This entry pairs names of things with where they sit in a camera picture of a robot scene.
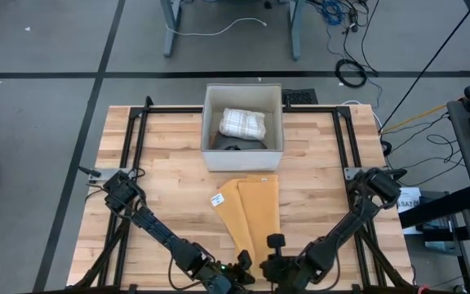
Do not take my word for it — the grey waffle towel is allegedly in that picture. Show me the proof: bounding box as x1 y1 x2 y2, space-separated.
211 131 268 152

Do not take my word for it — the black metal table frame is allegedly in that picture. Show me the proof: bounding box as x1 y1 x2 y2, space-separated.
69 96 418 294

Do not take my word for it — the white printed paper sheet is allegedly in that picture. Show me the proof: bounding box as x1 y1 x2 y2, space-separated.
397 186 423 214

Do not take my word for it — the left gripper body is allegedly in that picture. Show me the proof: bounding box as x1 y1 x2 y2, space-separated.
196 249 256 294

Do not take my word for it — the yellow towel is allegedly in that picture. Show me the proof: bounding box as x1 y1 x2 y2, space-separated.
210 174 281 279

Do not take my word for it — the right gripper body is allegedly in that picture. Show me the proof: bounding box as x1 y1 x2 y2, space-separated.
259 233 313 294

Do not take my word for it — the black slanted pole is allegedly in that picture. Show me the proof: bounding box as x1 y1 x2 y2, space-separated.
377 0 470 134

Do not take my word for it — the white floor cable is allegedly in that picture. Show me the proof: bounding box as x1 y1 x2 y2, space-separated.
165 16 268 37

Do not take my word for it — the beige fabric storage box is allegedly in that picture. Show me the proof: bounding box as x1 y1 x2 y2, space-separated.
201 83 285 172

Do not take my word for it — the black side table beam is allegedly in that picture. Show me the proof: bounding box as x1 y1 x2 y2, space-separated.
397 185 470 229

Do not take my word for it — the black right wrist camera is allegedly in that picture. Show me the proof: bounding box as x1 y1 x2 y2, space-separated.
268 261 285 283

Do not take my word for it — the yellow cable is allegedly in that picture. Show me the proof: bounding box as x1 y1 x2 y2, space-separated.
381 83 470 135

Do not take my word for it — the grey desk frame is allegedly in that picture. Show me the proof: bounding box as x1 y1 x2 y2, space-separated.
160 0 308 61

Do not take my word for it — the coiled black cable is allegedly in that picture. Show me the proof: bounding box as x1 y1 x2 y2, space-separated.
335 59 369 89

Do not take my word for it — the white checked towel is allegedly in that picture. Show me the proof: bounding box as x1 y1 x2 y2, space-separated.
218 107 268 142

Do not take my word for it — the blue cable bundle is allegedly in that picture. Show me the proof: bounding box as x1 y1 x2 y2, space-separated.
319 0 344 26

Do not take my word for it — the black perforated floor grate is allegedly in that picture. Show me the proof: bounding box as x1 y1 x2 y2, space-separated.
282 88 319 105

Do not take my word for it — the black left camera cable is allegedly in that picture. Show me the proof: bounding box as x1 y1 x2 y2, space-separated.
167 255 203 292

